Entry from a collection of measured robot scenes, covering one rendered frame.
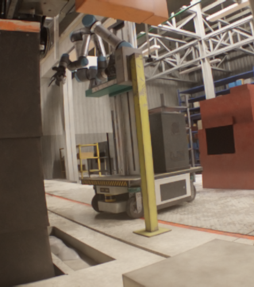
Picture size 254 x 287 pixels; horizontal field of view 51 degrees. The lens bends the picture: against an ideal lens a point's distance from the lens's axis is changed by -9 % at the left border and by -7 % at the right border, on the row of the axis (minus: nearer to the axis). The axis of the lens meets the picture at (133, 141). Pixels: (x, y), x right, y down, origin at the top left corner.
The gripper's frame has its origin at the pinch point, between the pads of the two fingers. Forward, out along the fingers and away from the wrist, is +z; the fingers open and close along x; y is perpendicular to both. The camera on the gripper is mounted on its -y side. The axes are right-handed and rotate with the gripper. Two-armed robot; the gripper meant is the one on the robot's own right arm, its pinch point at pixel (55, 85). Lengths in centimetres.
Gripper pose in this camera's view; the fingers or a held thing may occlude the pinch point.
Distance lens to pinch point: 244.5
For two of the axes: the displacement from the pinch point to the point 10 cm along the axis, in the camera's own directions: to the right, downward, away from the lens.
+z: -0.9, 9.0, -4.2
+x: -9.6, 0.4, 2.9
